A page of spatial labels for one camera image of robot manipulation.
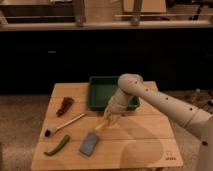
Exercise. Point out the green plastic tray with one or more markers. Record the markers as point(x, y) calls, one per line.
point(100, 90)

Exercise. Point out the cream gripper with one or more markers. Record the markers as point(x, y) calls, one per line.
point(117, 105)

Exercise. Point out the blue grey sponge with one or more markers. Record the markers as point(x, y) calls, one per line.
point(89, 143)

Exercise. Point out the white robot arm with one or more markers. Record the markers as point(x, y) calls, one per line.
point(193, 119)

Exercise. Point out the brown grape bunch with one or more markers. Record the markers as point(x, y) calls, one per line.
point(65, 105)

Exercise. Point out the green chili pepper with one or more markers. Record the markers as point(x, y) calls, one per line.
point(58, 147)

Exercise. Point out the wooden folding table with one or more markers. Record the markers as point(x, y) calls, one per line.
point(142, 139)

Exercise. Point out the wooden handled brush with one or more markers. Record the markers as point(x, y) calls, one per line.
point(50, 131)

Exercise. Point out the yellow banana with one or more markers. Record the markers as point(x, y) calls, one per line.
point(102, 125)

